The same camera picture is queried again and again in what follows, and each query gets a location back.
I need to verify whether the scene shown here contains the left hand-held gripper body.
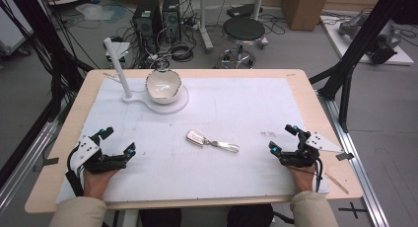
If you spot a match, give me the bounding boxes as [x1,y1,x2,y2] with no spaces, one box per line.
[69,134,128,175]

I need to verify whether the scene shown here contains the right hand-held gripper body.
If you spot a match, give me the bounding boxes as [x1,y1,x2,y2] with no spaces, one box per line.
[279,131,344,168]

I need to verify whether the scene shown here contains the silver car key with strap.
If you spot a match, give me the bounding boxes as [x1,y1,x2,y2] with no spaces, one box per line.
[185,129,241,154]

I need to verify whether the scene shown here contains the white ceramic bowl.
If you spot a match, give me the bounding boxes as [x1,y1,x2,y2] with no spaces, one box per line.
[145,68,182,106]

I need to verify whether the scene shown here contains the person's right hand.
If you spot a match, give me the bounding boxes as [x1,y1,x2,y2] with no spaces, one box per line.
[287,166,317,194]

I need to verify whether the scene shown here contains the person's left hand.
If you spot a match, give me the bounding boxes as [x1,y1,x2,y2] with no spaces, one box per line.
[82,169,120,199]

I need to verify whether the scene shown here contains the thin wooden stick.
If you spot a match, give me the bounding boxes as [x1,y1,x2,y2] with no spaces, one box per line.
[323,171,350,195]

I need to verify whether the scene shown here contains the white stand with pole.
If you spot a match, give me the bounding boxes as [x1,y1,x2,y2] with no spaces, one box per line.
[103,37,190,115]

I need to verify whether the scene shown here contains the white table mat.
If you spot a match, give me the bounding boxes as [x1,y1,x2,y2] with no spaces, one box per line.
[55,76,330,205]

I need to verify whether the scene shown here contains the person's dark trouser leg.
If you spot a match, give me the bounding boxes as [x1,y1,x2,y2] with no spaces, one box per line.
[139,208,182,227]
[226,203,274,227]

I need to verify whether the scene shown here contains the black round stool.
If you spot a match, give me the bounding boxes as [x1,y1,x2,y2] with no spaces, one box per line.
[218,16,268,70]

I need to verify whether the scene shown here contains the brown cardboard box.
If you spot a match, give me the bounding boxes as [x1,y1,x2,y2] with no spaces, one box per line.
[281,0,331,32]

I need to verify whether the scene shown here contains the black computer tower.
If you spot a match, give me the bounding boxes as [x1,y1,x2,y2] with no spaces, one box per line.
[132,0,163,54]
[162,0,182,44]

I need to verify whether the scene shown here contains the grey machine on board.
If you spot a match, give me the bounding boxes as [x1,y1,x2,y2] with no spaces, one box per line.
[337,12,402,65]

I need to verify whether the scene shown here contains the white desk leg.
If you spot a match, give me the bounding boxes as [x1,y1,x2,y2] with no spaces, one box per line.
[196,0,215,54]
[251,0,269,50]

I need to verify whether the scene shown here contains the white floor board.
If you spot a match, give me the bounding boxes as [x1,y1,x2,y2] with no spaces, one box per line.
[319,14,415,66]

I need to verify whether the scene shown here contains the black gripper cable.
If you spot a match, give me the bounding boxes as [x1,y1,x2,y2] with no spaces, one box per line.
[314,157,325,192]

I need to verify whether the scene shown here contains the black wrist strap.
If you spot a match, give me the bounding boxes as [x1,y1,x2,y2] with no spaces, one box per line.
[64,169,85,198]

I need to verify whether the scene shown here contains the aluminium rail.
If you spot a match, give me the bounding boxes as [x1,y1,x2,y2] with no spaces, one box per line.
[316,89,390,227]
[0,119,61,216]

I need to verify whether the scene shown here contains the black metal frame post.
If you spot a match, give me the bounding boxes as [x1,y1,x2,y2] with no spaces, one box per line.
[309,0,418,133]
[0,0,95,122]

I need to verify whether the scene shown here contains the coil of black cables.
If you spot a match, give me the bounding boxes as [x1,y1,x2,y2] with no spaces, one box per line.
[169,41,195,63]

